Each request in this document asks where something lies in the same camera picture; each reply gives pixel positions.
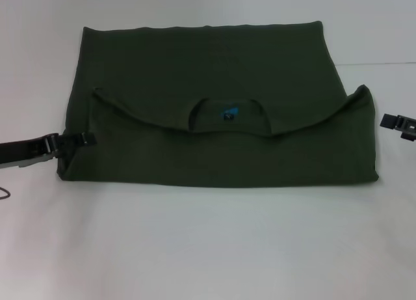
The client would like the dark green FREE! t-shirt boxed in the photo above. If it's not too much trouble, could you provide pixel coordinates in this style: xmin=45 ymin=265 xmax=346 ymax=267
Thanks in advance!
xmin=57 ymin=20 xmax=381 ymax=189

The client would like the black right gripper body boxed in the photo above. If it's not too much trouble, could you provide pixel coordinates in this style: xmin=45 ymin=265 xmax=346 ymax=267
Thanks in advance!
xmin=400 ymin=117 xmax=416 ymax=142

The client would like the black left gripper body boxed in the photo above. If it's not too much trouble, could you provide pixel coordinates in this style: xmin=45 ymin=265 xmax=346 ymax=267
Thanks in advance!
xmin=0 ymin=133 xmax=62 ymax=169

